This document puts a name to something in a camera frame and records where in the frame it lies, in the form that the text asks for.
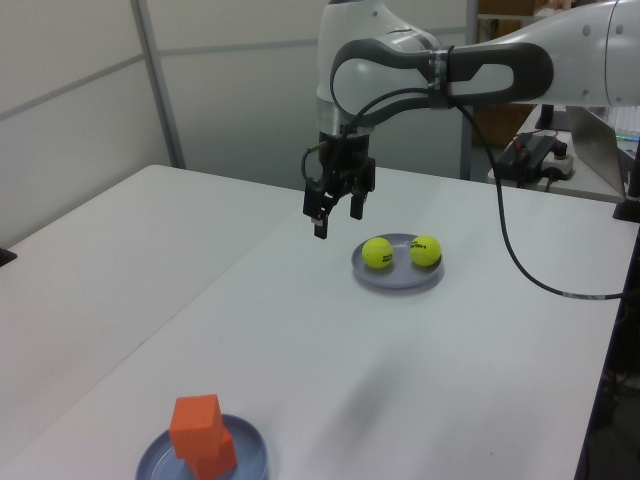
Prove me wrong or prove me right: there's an orange foam cube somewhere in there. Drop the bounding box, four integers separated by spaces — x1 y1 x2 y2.
187 427 239 480
168 393 224 460

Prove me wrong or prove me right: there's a black power box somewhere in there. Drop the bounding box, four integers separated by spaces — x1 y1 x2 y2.
496 133 557 182

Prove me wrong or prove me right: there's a white emergency stop button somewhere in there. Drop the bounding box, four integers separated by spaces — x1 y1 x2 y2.
542 142 575 181

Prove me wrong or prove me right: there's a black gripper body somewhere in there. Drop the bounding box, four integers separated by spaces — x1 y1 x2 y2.
319 130 377 196

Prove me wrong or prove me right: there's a cable fastening strap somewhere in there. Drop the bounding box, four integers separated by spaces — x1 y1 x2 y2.
426 45 457 110

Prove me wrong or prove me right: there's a grey partition post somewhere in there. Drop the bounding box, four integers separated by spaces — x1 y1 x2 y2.
458 0 482 181

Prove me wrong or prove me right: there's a black clamped pole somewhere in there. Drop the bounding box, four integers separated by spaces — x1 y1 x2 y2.
612 137 640 225

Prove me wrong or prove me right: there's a purple plate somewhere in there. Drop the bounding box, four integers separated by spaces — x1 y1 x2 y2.
349 232 445 294

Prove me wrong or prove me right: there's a silver laptop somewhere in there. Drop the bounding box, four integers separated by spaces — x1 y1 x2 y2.
564 104 634 201

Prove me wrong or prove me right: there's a blue plate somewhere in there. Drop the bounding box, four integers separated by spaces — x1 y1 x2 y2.
135 413 270 480

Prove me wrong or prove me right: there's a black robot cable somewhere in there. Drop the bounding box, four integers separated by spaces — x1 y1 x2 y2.
299 47 629 303

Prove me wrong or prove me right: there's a yellow tennis ball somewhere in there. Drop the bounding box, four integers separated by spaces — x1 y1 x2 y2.
409 234 443 268
361 236 395 270

